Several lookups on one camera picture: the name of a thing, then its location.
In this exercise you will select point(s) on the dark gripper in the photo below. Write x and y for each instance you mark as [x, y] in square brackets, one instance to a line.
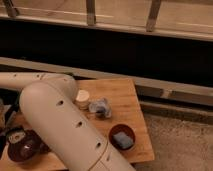
[15, 135]

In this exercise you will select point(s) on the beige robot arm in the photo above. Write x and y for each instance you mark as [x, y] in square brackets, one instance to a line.
[46, 101]

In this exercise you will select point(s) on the purple bowl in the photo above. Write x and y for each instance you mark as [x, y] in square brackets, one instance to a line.
[26, 148]

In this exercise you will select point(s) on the dark red bowl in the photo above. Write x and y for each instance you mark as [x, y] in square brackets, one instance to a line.
[121, 128]

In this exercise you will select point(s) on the blue sponge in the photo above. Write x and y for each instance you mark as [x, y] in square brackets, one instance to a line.
[123, 140]

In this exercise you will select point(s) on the metal window rail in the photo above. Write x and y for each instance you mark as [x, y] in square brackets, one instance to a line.
[149, 87]

